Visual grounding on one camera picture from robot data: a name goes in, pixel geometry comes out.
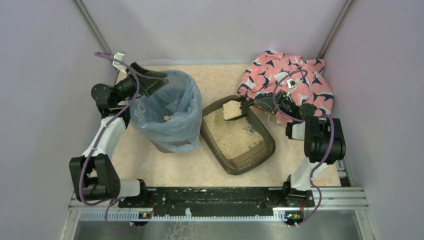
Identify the black litter scoop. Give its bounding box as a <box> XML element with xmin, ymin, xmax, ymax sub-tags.
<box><xmin>222</xmin><ymin>97</ymin><xmax>255</xmax><ymax>121</ymax></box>

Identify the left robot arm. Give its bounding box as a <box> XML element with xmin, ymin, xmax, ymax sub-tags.
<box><xmin>68</xmin><ymin>62</ymin><xmax>169</xmax><ymax>206</ymax></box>

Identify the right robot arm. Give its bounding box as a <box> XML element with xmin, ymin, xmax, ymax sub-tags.
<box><xmin>251</xmin><ymin>91</ymin><xmax>347</xmax><ymax>207</ymax></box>

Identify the brown litter box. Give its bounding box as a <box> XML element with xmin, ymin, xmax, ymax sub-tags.
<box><xmin>200</xmin><ymin>95</ymin><xmax>276</xmax><ymax>175</ymax></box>

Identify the pink patterned cloth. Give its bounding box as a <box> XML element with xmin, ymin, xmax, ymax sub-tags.
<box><xmin>237</xmin><ymin>49</ymin><xmax>334</xmax><ymax>117</ymax></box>

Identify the blue-lined trash bin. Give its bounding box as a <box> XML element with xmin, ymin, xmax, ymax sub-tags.
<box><xmin>129</xmin><ymin>69</ymin><xmax>203</xmax><ymax>153</ymax></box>

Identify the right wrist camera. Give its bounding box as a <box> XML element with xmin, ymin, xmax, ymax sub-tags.
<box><xmin>286</xmin><ymin>78</ymin><xmax>297</xmax><ymax>90</ymax></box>

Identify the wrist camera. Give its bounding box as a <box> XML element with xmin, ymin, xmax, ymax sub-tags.
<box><xmin>112</xmin><ymin>51</ymin><xmax>127</xmax><ymax>74</ymax></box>
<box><xmin>286</xmin><ymin>78</ymin><xmax>297</xmax><ymax>90</ymax></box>

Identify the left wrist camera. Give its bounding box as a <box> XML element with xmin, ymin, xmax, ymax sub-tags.
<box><xmin>112</xmin><ymin>51</ymin><xmax>127</xmax><ymax>74</ymax></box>

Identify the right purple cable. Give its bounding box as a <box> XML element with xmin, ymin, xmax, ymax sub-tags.
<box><xmin>271</xmin><ymin>69</ymin><xmax>335</xmax><ymax>228</ymax></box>

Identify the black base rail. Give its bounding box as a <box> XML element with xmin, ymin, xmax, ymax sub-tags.
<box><xmin>71</xmin><ymin>187</ymin><xmax>369</xmax><ymax>223</ymax></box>

